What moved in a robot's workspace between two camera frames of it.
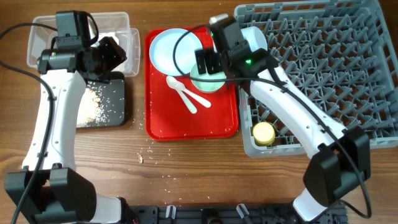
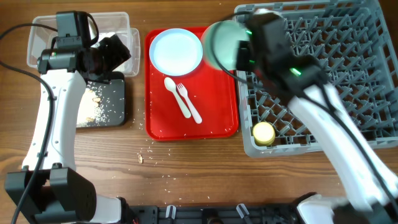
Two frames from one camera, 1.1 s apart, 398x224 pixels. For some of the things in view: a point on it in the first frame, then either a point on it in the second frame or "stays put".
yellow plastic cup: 263,134 stays put
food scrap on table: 140,158 stays put
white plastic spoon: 190,106 to 170,85
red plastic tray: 167,117 stays put
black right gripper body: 224,59 to 242,58
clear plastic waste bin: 114,25 stays put
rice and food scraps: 97,104 stays put
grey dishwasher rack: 341,55 stays put
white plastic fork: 173,83 to 183,92
